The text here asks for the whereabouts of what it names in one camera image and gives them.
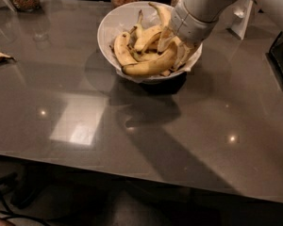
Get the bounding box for small back banana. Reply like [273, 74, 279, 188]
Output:
[130, 10, 143, 39]

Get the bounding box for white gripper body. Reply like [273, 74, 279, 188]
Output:
[169, 1, 217, 44]

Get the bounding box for left short banana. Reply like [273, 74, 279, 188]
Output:
[113, 32, 136, 67]

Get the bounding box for long front banana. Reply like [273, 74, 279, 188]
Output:
[122, 42, 177, 76]

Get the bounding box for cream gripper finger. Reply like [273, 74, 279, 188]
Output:
[158, 26, 175, 53]
[172, 37, 199, 71]

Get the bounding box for curved banana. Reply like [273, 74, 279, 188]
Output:
[148, 2, 171, 29]

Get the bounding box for white angled stand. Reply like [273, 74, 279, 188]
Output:
[227, 0, 253, 40]

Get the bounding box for middle banana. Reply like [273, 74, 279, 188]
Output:
[134, 25, 161, 53]

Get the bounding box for white bowl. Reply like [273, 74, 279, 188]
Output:
[97, 1, 202, 84]

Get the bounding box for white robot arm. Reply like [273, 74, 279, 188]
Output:
[158, 0, 283, 50]

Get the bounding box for black cables under table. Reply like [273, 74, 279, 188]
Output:
[0, 172, 51, 226]

